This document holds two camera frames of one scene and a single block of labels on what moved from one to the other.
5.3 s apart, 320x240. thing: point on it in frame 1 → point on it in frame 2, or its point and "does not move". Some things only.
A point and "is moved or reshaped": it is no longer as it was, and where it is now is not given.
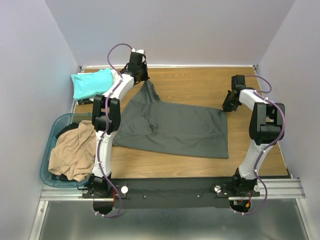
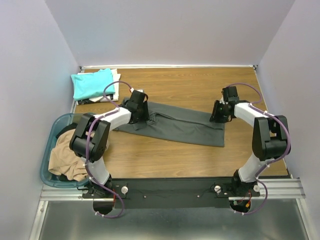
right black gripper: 227,108 → 214,114
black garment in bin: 70,126 does not move
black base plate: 171,193 does not move
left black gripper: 145,77 → 146,116
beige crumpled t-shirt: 73,154 does not move
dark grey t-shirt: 146,122 is moved or reshaped
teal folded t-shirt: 86,85 does not move
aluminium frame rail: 278,189 does not move
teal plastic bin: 59,121 does not move
